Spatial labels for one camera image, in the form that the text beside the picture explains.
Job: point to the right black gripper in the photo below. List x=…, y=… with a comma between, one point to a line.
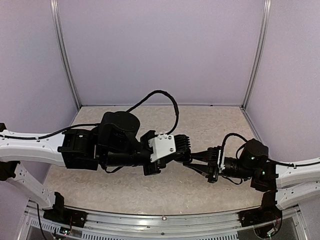
x=212, y=173

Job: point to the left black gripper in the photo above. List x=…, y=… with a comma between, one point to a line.
x=161, y=163

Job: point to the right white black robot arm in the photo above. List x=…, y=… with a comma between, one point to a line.
x=283, y=184

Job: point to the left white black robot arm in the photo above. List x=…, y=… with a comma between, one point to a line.
x=110, y=143

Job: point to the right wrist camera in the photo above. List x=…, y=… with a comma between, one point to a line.
x=215, y=157

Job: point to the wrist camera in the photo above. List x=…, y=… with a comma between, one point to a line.
x=215, y=157
x=164, y=145

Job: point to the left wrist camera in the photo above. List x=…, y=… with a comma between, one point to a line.
x=164, y=145

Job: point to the front aluminium rail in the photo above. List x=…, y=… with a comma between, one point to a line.
x=101, y=225

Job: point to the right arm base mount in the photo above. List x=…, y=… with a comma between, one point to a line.
x=259, y=215

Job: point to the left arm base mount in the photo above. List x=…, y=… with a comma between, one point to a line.
x=66, y=216

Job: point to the right aluminium frame post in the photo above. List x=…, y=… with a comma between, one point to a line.
x=258, y=53

